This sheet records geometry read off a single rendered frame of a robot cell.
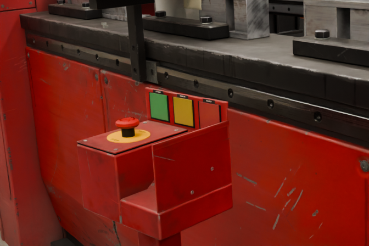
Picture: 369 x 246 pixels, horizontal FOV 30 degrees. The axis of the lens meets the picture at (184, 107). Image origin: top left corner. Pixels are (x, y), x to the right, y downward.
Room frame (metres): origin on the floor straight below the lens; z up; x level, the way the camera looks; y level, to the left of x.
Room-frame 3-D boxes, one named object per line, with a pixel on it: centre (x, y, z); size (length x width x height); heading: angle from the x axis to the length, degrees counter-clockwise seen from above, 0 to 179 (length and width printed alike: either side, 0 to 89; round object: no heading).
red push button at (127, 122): (1.09, 0.10, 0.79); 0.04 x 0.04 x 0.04
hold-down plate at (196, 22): (1.59, -0.01, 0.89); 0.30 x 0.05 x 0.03; 31
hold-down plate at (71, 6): (2.14, 0.32, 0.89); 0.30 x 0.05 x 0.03; 31
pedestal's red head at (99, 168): (1.07, 0.06, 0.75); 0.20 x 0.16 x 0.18; 42
